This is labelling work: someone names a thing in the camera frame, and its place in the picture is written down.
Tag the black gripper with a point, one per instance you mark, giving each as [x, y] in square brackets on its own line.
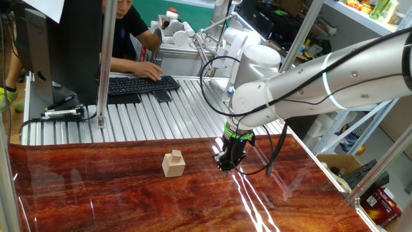
[236, 149]

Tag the white haptic control device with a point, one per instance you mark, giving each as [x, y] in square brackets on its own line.
[238, 42]

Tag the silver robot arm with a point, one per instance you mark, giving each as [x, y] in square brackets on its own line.
[322, 83]

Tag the bare person forearm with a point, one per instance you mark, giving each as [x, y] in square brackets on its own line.
[124, 63]
[151, 38]

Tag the person hand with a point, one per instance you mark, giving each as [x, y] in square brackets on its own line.
[148, 69]

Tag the small wooden cube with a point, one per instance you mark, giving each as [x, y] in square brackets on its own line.
[176, 156]

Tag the large wooden cube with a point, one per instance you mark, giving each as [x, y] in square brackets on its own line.
[172, 169]

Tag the black smartphone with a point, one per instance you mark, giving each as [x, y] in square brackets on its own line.
[162, 96]

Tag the white foam block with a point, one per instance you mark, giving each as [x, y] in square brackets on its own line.
[318, 129]

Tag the glossy wood-grain mat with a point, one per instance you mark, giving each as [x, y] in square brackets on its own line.
[128, 199]

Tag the aluminium equipment case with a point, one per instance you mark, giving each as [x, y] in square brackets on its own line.
[180, 61]

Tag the cardboard box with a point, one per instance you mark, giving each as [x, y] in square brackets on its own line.
[341, 161]

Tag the black keyboard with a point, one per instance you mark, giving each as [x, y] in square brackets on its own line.
[141, 84]

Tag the black plastic case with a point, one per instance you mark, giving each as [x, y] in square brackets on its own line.
[367, 175]

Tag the red white package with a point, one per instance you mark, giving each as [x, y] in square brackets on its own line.
[381, 206]

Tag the person in black shirt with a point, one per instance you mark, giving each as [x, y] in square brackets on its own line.
[127, 29]

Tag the white marker pen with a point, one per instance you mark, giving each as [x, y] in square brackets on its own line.
[61, 112]

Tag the black marker pen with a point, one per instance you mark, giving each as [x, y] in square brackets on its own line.
[61, 102]

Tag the black computer monitor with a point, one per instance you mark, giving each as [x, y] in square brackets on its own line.
[71, 48]

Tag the white metal shelf rack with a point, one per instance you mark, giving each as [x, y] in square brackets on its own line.
[354, 16]

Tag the white paper note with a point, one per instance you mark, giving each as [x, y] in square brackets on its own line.
[48, 8]

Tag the aluminium frame post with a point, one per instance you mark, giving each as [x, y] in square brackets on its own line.
[107, 64]
[376, 170]
[6, 193]
[302, 32]

